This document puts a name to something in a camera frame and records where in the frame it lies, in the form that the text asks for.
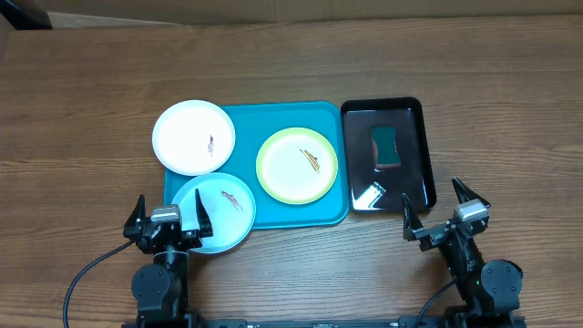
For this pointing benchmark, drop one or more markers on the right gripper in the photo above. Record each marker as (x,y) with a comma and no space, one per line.
(444,231)

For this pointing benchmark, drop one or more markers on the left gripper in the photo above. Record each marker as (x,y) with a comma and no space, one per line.
(131,228)

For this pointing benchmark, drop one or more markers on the light blue plate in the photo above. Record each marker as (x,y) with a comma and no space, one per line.
(229,203)

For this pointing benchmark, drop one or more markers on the green and red sponge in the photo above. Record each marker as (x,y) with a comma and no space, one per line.
(385,154)

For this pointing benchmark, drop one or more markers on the yellow-green plate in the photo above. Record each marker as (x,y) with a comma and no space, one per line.
(297,166)

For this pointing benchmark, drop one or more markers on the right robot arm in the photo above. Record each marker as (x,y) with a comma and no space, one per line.
(489,290)

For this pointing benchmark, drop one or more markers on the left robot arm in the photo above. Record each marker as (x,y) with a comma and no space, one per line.
(162,287)

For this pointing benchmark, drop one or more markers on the black rectangular tray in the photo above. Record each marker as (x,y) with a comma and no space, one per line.
(381,190)

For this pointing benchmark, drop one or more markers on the teal plastic tray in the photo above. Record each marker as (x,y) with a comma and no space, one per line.
(253,125)

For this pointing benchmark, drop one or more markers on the white plate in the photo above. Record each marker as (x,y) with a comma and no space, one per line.
(193,137)

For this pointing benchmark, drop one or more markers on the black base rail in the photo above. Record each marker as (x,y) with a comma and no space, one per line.
(401,322)

